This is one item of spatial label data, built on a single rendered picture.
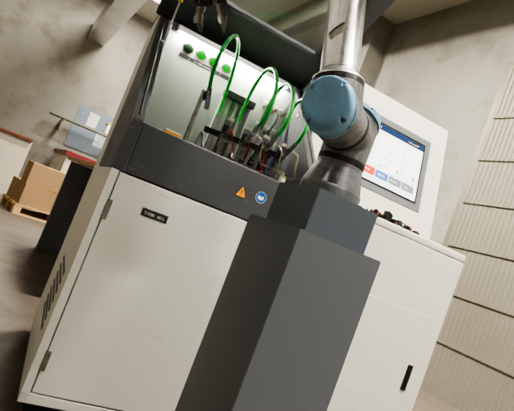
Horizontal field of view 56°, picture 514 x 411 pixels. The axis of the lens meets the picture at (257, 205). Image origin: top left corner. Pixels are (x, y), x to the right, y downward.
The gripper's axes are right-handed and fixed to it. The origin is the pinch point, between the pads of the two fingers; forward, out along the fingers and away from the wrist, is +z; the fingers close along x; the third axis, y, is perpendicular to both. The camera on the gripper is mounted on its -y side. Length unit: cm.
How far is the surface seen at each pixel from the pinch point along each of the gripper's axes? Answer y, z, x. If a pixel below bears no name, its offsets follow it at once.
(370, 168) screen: -31, 65, 54
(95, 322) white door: 71, 66, -19
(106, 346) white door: 73, 73, -16
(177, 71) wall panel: -28.7, 26.4, -27.7
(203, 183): 32, 38, 4
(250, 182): 24, 42, 17
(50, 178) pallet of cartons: -258, 260, -319
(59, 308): 73, 59, -27
